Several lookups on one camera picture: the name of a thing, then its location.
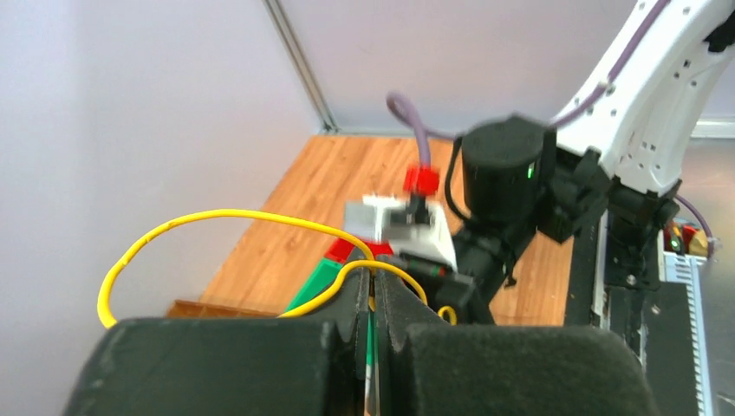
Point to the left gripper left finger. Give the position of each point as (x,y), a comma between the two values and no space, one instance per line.
(308,365)

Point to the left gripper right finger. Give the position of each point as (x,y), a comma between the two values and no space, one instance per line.
(430,367)

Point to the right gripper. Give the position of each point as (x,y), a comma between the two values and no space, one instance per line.
(486,258)

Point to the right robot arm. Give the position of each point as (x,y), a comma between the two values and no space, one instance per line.
(616,146)

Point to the green plastic bin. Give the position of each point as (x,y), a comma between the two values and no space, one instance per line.
(321,277)

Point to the red plastic bin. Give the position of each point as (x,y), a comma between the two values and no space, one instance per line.
(340,251)

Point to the wooden compartment tray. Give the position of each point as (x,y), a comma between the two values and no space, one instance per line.
(202,310)

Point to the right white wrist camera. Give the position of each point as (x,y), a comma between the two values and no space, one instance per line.
(370,220)

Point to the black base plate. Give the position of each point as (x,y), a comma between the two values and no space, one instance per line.
(646,311)

